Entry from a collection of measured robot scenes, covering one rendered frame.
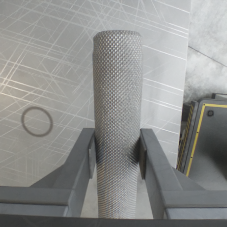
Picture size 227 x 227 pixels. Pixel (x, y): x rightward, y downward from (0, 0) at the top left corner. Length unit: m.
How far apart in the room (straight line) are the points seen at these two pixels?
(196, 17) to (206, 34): 0.13
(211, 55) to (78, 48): 1.11
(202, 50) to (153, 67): 1.00
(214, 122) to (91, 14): 0.88
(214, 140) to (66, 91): 0.92
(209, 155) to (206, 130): 0.17
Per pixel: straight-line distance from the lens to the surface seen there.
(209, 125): 1.04
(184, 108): 1.18
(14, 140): 0.40
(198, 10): 1.31
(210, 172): 1.20
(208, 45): 1.31
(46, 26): 0.33
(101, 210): 0.18
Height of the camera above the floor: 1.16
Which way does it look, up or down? 73 degrees down
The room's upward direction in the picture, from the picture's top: 175 degrees counter-clockwise
